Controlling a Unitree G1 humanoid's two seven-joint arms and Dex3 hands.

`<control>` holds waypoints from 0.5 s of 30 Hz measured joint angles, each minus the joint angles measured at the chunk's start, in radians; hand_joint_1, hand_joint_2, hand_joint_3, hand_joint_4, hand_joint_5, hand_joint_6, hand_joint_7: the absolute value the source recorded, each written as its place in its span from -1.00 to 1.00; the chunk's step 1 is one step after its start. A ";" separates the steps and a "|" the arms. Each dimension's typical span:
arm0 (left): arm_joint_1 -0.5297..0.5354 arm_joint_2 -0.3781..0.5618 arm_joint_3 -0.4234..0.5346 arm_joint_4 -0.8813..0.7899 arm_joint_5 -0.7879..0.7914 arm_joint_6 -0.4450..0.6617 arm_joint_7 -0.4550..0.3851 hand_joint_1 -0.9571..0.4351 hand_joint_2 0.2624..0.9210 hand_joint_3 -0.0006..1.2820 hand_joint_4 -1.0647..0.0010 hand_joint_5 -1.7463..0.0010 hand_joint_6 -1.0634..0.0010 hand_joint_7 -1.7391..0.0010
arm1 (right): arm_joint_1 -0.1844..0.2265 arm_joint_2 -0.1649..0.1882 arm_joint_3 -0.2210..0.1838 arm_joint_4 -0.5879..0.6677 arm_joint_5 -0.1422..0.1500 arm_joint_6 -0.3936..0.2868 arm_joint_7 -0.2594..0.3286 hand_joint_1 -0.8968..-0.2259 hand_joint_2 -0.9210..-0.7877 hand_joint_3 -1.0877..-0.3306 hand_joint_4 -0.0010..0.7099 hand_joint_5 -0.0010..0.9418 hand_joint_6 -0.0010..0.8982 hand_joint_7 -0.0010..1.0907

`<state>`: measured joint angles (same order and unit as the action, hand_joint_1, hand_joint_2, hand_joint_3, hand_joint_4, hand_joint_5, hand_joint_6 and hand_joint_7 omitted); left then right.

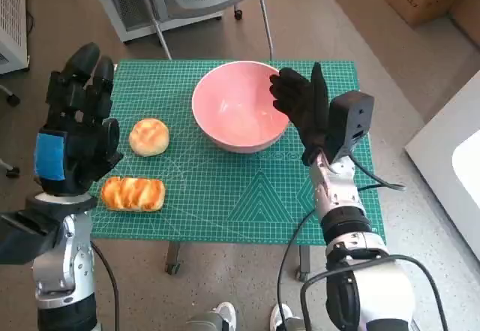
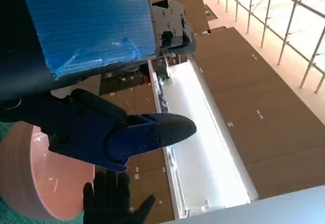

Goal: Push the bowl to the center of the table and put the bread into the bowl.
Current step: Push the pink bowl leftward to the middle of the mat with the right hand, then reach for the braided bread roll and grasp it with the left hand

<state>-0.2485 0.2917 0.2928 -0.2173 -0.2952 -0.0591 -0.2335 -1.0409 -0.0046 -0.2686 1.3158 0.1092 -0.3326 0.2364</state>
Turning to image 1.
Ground left black wrist camera box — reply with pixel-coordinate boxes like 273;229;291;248
0;209;65;265

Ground round toy bread bun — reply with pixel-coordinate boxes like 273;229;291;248
129;118;170;157

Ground green cutting mat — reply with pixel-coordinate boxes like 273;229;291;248
89;59;387;248

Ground white desk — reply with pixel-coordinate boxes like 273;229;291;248
403;68;480;268

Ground right black gloved robot hand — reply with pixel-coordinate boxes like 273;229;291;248
268;62;333;167

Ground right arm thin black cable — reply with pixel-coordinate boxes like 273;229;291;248
276;210;318;331

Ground plain cardboard box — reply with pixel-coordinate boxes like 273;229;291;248
449;0;480;50

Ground grey table leg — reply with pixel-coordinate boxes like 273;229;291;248
295;245;312;281
166;241;182;275

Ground white perforated appliance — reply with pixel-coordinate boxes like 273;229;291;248
0;0;30;76

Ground right black wrist camera box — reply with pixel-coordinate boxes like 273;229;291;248
322;90;375;163

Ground left bare black robot hand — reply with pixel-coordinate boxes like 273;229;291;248
32;43;125;197

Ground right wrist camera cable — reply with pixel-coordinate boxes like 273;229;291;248
350;153;407;193

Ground black office chair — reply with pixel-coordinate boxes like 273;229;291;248
0;83;22;179

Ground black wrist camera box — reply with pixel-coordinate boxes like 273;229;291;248
0;209;65;265
322;90;375;163

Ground right arm looped black cable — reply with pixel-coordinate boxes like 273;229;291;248
299;254;449;331

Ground long striped toy bread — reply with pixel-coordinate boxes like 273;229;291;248
100;176;167;212

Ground pink bowl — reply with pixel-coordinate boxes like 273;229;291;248
191;60;292;155

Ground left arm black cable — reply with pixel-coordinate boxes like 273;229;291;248
89;240;121;331

